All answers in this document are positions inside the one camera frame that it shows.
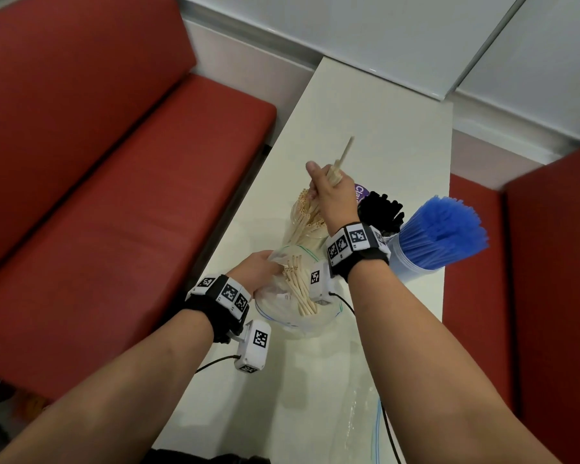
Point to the small bunch of blue straws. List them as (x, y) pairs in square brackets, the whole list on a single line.
[(444, 231)]

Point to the red sofa beside plant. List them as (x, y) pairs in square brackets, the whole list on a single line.
[(556, 294)]

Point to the person's dark clothing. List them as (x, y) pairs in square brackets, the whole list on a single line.
[(203, 456)]

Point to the black right wristband with markers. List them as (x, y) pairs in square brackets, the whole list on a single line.
[(360, 248)]

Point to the clear blue-zip bag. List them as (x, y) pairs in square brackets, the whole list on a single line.
[(280, 304)]

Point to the person's left forearm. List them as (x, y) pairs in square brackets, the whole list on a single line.
[(106, 396)]

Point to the person's left hand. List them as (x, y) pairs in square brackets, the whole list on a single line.
[(256, 270)]

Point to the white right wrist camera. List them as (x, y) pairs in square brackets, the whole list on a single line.
[(319, 287)]

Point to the clear bag with white strips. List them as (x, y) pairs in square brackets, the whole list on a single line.
[(357, 420)]

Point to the frosted plastic jar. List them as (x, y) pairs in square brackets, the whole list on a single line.
[(406, 263)]

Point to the person's right forearm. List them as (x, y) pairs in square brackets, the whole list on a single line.
[(440, 367)]

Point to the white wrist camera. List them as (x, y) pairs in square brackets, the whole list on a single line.
[(253, 350), (319, 287)]

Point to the small bunch of black straws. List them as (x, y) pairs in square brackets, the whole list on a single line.
[(382, 212)]

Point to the black left wristband with markers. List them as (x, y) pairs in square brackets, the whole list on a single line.
[(212, 309)]

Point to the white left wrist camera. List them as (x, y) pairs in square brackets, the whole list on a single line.
[(253, 350)]

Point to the person's right hand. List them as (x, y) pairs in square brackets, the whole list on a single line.
[(333, 198)]

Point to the black wristband with markers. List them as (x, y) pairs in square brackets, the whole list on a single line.
[(360, 248), (212, 309)]

